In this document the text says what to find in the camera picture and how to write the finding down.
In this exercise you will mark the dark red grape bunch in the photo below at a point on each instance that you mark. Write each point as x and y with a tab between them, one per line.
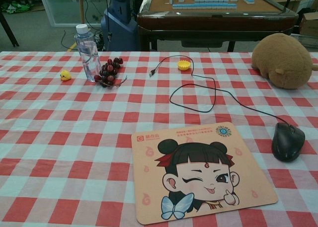
108	70

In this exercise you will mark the brown plush capybara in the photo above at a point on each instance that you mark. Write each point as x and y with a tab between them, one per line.
283	60

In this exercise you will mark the blue machine base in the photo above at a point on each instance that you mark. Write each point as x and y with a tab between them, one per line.
119	25

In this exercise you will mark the green object on floor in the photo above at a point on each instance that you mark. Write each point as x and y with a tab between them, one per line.
15	7

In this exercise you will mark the long blue mahjong tile row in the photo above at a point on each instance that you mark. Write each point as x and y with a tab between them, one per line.
203	6

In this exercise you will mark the brown mahjong table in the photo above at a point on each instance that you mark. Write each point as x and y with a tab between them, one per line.
211	21

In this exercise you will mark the cartoon girl mouse pad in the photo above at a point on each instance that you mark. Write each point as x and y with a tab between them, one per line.
149	182

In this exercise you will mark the white plastic crate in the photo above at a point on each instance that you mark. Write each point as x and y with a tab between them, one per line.
301	39

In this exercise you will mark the red white checkered tablecloth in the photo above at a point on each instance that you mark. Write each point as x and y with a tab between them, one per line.
49	137

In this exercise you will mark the open cardboard box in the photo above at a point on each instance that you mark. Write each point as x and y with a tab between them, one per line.
310	23

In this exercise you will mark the wooden post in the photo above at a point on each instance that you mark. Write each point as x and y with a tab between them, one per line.
81	6

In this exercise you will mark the clear plastic water bottle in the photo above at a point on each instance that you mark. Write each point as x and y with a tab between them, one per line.
87	53

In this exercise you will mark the small yellow chick toy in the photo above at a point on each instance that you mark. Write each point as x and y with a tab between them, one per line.
65	76

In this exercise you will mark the yellow fluted cup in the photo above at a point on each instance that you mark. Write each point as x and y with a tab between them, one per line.
183	65

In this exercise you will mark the black table leg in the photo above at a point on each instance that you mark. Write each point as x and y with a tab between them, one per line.
10	33

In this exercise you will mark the black computer mouse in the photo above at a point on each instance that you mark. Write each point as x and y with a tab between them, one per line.
288	142

